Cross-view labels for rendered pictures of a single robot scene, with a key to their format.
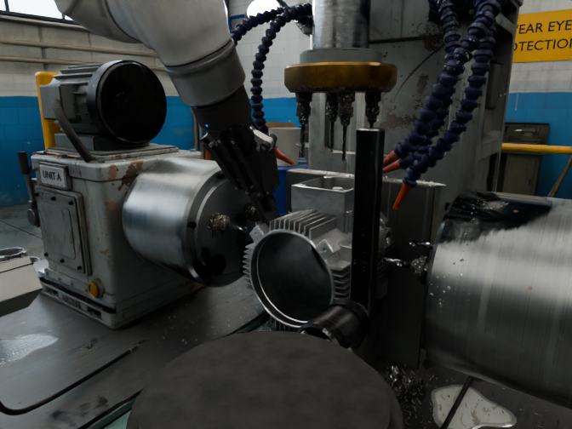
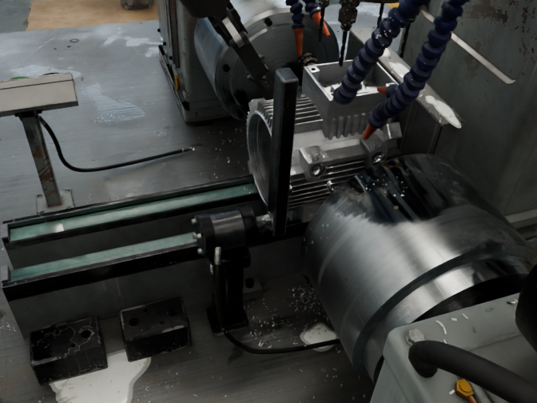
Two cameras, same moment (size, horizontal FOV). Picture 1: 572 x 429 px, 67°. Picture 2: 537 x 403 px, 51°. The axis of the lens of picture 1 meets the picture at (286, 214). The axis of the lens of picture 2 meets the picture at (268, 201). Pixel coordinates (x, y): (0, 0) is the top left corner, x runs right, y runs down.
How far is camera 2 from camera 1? 51 cm
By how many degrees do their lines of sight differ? 40
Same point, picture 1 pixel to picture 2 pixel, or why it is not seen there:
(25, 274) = (65, 87)
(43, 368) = (121, 137)
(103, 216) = (183, 21)
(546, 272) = (359, 275)
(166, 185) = not seen: hidden behind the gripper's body
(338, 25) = not seen: outside the picture
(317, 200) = (315, 94)
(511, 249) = (356, 241)
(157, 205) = (209, 34)
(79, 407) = (123, 181)
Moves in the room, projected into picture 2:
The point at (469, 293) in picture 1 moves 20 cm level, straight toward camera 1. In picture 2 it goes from (319, 255) to (165, 319)
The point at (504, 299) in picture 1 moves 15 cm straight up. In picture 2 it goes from (332, 275) to (348, 177)
